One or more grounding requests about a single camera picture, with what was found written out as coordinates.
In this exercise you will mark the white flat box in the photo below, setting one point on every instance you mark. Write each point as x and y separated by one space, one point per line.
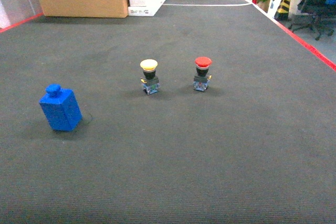
146 8

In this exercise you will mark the red mushroom push button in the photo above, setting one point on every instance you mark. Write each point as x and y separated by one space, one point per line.
202 79

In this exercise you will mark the blue block part with knob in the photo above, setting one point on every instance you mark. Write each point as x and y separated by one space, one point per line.
60 108

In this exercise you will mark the yellow mushroom push button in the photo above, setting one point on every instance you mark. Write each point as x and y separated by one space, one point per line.
150 82

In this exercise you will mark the black office chair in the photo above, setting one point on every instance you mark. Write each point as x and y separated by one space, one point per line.
318 10

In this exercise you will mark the yellow black striped post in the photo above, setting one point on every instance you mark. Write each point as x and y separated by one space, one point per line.
283 7

